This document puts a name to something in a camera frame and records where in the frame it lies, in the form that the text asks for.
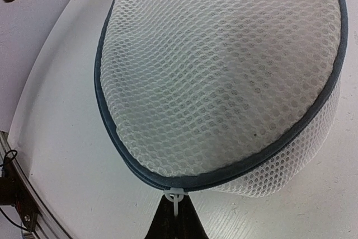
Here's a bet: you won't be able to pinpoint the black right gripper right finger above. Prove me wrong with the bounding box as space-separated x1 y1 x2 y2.
176 195 208 239

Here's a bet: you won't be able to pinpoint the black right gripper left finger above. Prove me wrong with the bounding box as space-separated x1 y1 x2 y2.
144 195 177 239

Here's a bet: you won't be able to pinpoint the white mesh laundry bag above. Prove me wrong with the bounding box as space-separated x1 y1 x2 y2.
94 0 348 197

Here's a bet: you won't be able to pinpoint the white zip tie zipper pull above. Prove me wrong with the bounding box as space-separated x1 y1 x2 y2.
164 188 187 217

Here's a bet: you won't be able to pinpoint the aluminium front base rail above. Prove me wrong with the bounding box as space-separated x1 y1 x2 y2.
1 132 71 238

